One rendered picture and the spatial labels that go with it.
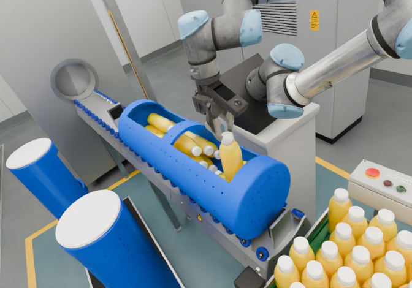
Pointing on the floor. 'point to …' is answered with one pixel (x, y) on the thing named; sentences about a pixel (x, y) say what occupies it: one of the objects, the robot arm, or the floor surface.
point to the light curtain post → (127, 44)
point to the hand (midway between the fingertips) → (226, 135)
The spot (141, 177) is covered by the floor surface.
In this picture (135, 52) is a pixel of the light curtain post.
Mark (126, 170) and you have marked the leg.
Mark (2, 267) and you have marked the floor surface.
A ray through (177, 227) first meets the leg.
